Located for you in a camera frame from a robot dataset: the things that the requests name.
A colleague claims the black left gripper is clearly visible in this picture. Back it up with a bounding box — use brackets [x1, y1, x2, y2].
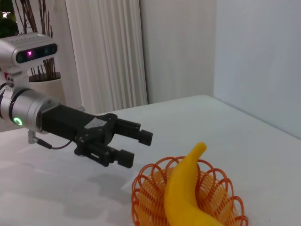
[41, 104, 154, 169]

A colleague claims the yellow banana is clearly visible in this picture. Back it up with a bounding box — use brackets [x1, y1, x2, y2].
[163, 141, 227, 226]

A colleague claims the orange wire basket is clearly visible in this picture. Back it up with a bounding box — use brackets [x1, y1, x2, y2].
[131, 156, 249, 226]

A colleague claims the white pleated curtain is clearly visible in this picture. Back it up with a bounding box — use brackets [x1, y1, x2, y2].
[65, 0, 149, 115]

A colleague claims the white pot with brown twigs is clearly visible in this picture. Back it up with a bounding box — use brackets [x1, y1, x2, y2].
[13, 0, 66, 107]

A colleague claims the left gripper cable plug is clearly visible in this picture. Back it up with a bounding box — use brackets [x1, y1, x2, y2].
[28, 130, 80, 151]

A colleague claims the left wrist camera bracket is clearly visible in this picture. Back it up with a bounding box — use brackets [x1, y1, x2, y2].
[0, 67, 24, 95]

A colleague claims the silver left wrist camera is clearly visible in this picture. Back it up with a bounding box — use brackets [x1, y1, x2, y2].
[0, 32, 58, 71]

